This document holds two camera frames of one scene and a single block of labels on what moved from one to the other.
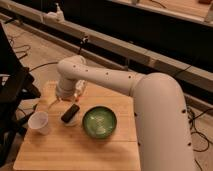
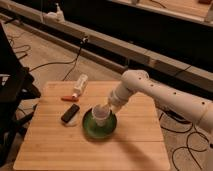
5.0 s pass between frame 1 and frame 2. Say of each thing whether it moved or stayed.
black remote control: stayed
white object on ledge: stayed
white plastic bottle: stayed
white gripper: moved
